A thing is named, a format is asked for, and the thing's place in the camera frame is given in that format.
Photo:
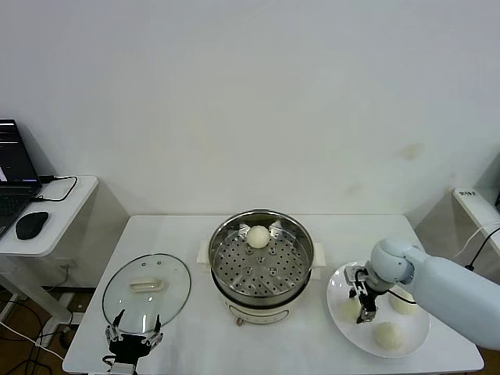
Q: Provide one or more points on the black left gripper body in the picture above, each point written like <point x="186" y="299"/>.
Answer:
<point x="127" y="347"/>

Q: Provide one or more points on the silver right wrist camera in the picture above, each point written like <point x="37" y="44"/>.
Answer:
<point x="353" y="275"/>

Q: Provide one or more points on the black computer mouse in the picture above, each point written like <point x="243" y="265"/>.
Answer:
<point x="31" y="224"/>

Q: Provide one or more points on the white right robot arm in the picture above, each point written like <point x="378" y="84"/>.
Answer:
<point x="449" y="289"/>

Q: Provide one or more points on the black laptop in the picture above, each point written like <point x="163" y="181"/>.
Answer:
<point x="15" y="164"/>

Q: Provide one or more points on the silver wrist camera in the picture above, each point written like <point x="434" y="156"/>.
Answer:
<point x="123" y="369"/>
<point x="353" y="275"/>

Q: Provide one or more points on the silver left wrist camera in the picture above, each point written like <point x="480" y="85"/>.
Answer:
<point x="123" y="369"/>

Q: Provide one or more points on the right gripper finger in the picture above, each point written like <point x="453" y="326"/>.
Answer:
<point x="367" y="315"/>
<point x="355" y="297"/>

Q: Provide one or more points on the white floor power strip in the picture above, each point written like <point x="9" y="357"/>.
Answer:
<point x="77" y="318"/>

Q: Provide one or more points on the white round plate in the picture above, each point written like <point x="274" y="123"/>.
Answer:
<point x="351" y="338"/>

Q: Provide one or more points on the steel perforated steamer basket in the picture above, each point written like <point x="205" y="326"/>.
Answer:
<point x="234" y="273"/>

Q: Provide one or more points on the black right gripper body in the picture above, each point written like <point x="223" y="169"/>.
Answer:
<point x="367" y="298"/>

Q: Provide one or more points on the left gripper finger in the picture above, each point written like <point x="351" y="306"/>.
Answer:
<point x="155" y="335"/>
<point x="112" y="333"/>

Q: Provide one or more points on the white steamed baozi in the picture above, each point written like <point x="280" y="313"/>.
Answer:
<point x="402" y="306"/>
<point x="347" y="310"/>
<point x="258" y="237"/>
<point x="388" y="335"/>

